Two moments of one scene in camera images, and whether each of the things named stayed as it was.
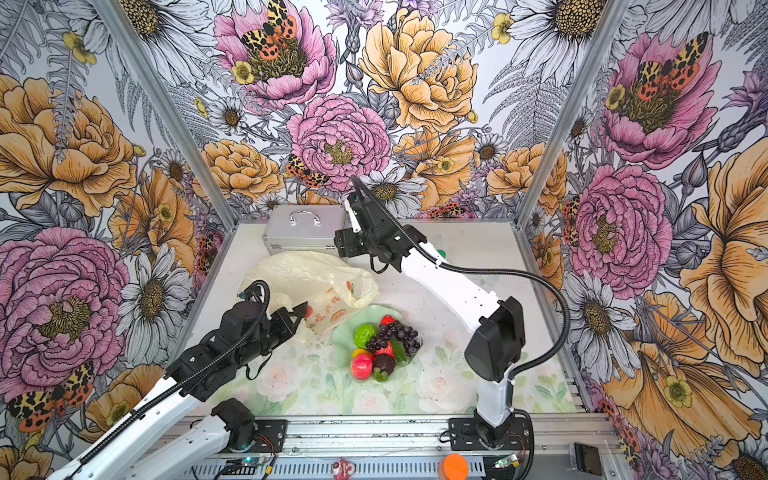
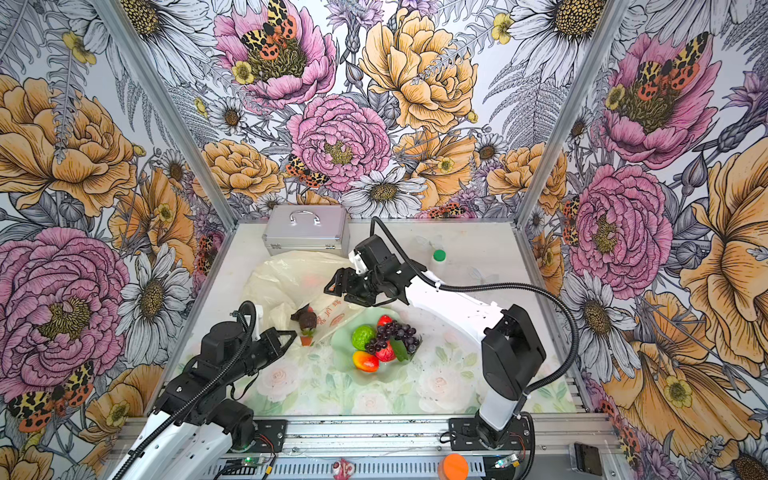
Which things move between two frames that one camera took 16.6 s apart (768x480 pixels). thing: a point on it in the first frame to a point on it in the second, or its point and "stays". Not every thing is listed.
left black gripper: x=279 y=317 to x=270 y=338
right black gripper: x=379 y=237 to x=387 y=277
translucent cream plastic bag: x=327 y=287 stays
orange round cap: x=453 y=467 stays
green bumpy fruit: x=363 y=333 stays
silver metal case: x=303 y=228 stays
